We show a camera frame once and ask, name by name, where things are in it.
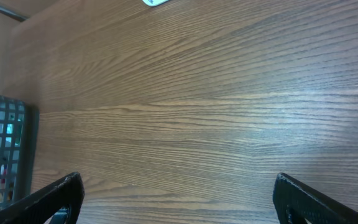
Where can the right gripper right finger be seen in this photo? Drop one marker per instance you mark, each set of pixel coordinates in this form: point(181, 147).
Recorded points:
point(296, 202)

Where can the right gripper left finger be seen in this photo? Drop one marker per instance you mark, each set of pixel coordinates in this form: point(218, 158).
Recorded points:
point(59, 202)

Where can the grey plastic shopping basket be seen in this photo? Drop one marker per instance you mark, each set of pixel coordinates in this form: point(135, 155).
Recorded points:
point(19, 124)

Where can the white barcode scanner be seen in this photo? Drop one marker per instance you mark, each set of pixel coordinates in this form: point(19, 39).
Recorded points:
point(153, 3)

